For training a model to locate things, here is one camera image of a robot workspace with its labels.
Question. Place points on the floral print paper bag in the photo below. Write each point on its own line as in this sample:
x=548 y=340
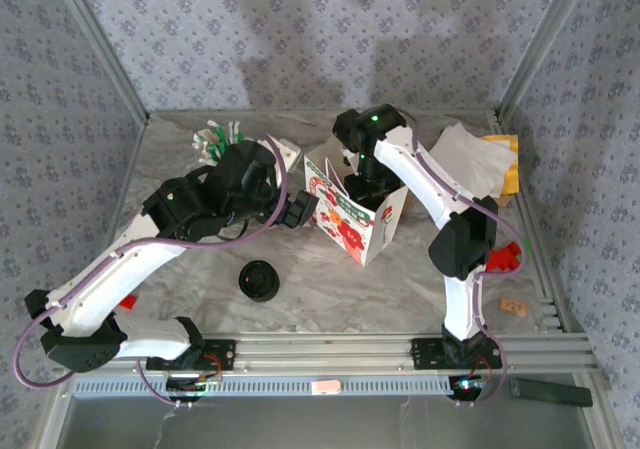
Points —
x=350 y=229

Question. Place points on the white paper napkin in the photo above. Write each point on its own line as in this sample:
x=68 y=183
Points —
x=480 y=159
x=495 y=186

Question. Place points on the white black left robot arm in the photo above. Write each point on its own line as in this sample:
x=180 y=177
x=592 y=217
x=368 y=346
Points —
x=125 y=264

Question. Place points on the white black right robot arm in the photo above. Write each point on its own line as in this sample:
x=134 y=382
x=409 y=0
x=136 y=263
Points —
x=420 y=174

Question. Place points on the black plastic cup lid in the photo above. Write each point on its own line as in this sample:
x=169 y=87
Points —
x=260 y=299
x=258 y=279

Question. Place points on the brown pulp cup carrier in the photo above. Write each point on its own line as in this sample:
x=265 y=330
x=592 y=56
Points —
x=407 y=200

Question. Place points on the red flat block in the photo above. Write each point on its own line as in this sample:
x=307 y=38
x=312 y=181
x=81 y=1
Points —
x=129 y=302

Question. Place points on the pink white label tag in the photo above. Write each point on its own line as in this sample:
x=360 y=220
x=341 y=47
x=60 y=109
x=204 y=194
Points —
x=326 y=387

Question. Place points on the small circuit board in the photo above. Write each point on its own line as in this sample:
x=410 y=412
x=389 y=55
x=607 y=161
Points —
x=187 y=385
x=467 y=385

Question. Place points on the green toy block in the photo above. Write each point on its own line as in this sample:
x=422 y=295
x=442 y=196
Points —
x=526 y=246

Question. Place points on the small wooden tag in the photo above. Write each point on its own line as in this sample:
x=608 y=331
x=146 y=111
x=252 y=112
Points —
x=514 y=306

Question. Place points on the black flat bar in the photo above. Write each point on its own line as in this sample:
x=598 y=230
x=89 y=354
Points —
x=550 y=394

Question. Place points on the aluminium table side rail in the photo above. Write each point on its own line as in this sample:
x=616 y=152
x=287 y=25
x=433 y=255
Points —
x=136 y=144
x=530 y=214

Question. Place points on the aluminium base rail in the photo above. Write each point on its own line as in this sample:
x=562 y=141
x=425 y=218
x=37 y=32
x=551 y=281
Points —
x=320 y=351

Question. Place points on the aluminium frame post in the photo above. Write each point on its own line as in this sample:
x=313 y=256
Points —
x=100 y=44
x=545 y=34

